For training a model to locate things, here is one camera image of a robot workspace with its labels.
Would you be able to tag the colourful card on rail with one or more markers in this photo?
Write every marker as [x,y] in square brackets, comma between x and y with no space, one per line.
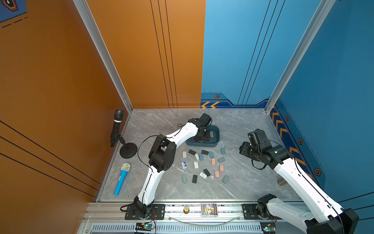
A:
[209,210]

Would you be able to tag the teal plastic storage box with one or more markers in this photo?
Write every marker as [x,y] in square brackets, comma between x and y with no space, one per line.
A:
[213,140]

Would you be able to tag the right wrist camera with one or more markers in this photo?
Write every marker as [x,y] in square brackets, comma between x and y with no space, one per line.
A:
[257,137]

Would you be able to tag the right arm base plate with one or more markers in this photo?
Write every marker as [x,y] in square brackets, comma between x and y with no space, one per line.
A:
[250,212]

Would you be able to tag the right green circuit board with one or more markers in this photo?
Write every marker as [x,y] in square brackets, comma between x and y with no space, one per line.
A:
[268,228]

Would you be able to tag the green circuit board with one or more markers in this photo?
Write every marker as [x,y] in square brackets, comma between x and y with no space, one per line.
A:
[268,228]
[144,228]

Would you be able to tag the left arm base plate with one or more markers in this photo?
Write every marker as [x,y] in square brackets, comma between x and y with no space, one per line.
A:
[157,211]

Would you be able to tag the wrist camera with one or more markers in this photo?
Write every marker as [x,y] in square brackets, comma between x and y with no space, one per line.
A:
[257,137]
[205,119]

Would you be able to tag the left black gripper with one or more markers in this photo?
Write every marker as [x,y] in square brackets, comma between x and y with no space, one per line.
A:
[207,139]

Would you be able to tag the aluminium front rail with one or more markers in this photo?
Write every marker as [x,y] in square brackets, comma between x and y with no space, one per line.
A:
[114,211]

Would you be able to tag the white eraser low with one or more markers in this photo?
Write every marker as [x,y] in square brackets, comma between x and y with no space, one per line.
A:
[203,175]

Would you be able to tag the black microphone on stand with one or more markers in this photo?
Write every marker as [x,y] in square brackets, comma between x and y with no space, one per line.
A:
[115,134]

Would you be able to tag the black eraser bottom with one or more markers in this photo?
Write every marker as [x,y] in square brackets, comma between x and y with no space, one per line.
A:
[194,179]

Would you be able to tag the brass knob on rail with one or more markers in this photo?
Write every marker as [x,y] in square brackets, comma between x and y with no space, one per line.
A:
[186,210]

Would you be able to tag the white blue stained eraser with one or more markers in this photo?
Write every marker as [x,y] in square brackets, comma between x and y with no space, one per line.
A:
[184,165]

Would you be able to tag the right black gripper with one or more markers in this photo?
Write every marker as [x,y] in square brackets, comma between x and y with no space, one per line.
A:
[243,149]

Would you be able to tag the blue eraser beside dark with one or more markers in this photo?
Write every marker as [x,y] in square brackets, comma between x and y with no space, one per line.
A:
[211,155]

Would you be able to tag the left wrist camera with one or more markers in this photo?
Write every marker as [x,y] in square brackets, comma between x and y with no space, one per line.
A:
[205,119]

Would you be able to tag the black eraser centre low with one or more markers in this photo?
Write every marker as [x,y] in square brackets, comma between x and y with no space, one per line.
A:
[207,172]

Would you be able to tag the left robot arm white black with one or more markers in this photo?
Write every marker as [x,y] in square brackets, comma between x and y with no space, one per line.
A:
[161,158]

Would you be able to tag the left green circuit board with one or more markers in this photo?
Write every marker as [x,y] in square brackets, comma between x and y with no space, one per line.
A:
[144,228]

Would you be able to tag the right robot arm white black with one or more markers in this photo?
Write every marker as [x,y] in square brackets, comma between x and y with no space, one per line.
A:
[325,216]

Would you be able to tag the black round microphone base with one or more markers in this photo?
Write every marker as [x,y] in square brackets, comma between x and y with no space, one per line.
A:
[128,150]

